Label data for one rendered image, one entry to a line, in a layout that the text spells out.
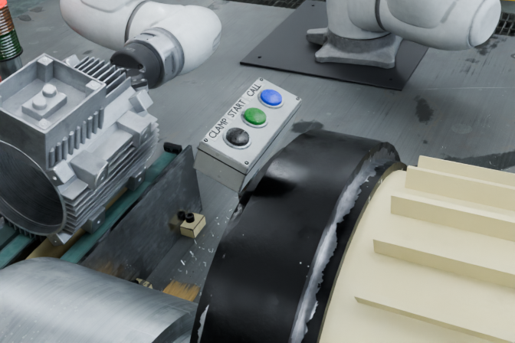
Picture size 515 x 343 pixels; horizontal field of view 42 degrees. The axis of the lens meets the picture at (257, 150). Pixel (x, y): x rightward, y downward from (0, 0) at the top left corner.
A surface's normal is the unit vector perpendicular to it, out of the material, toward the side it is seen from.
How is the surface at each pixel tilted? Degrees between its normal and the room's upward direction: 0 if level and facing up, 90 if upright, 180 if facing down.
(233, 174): 90
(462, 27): 91
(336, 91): 0
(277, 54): 1
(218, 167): 90
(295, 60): 1
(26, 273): 20
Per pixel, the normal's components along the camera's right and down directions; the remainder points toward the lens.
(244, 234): -0.24, -0.54
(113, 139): 0.19, -0.71
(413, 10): -0.56, 0.74
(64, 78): -0.44, 0.55
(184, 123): -0.08, -0.82
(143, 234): 0.90, 0.19
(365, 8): -0.70, 0.46
